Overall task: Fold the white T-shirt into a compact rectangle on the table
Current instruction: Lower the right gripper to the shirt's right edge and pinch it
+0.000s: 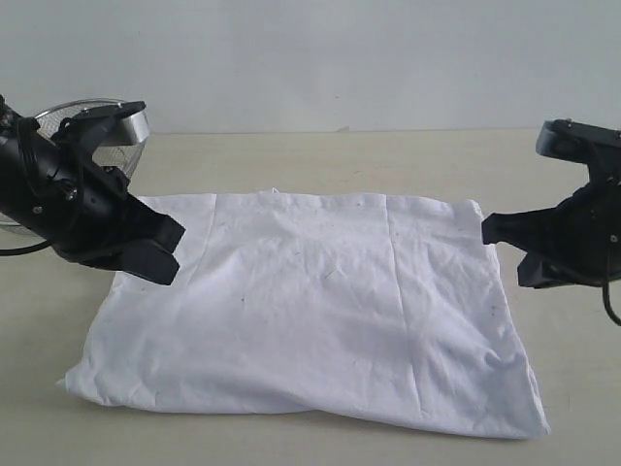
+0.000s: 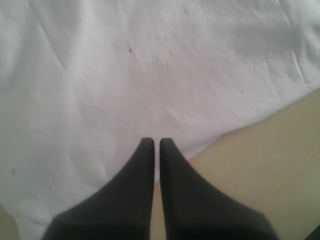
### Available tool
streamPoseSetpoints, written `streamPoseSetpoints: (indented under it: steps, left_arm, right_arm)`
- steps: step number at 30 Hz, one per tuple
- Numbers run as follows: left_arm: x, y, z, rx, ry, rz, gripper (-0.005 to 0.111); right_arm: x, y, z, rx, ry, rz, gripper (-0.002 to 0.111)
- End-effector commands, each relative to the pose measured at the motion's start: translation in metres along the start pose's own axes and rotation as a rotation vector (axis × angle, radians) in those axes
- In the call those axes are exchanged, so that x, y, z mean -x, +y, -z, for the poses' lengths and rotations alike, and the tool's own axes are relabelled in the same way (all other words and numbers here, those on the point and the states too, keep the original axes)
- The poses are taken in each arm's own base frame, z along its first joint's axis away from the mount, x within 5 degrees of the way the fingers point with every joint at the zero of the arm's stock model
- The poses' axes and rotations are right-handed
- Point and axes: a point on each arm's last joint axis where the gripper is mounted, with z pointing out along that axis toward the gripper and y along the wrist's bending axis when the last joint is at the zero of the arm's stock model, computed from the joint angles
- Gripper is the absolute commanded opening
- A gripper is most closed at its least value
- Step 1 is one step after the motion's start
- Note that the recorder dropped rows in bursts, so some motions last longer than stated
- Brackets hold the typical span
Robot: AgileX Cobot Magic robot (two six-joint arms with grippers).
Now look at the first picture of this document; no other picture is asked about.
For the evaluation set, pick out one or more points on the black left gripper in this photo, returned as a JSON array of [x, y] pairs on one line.
[[90, 218]]

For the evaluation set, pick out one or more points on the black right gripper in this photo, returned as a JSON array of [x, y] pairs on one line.
[[583, 231]]

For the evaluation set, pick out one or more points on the white t-shirt red print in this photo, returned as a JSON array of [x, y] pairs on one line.
[[381, 307]]

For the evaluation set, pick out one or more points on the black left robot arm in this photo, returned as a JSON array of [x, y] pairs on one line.
[[52, 186]]

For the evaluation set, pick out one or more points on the metal mesh basket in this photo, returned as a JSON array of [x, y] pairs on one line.
[[29, 158]]

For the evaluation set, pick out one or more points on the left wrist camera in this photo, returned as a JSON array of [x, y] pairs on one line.
[[116, 131]]

